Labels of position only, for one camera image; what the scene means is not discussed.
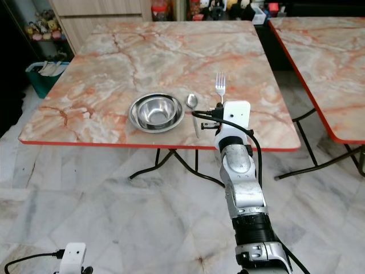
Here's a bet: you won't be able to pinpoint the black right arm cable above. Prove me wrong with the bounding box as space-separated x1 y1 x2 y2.
192 111 263 190

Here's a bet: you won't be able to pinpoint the green plastic bin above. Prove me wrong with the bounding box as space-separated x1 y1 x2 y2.
26 61 70 99

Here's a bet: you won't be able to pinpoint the stainless steel bowl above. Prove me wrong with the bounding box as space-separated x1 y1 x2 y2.
128 92 185 134

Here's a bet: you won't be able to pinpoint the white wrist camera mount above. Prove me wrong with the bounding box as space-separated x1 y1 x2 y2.
60 243 88 274
215 101 252 152

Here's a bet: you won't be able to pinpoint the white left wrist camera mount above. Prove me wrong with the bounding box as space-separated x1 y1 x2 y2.
60 243 88 274

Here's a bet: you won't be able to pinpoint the light wooden cabinet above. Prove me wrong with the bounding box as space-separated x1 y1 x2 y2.
50 0 152 55

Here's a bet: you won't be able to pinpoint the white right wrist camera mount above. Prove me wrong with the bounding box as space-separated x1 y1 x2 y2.
215 101 252 152

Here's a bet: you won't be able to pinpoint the small plush toys group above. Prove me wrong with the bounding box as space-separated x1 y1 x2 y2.
26 21 61 42

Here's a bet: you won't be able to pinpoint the silver metal fork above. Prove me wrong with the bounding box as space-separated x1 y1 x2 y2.
214 72 227 106

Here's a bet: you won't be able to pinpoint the silver metal spoon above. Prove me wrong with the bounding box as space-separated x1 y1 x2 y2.
186 94 202 139

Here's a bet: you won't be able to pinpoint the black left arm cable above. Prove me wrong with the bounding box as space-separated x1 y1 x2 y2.
5 250 67 272

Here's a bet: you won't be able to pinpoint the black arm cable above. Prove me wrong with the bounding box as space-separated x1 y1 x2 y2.
192 111 263 190
5 250 67 272

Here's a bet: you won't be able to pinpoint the black and white plush toys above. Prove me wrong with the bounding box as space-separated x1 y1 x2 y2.
185 0 266 23

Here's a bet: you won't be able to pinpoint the marble pattern folding table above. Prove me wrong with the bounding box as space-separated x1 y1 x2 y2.
18 21 302 181
269 17 365 181

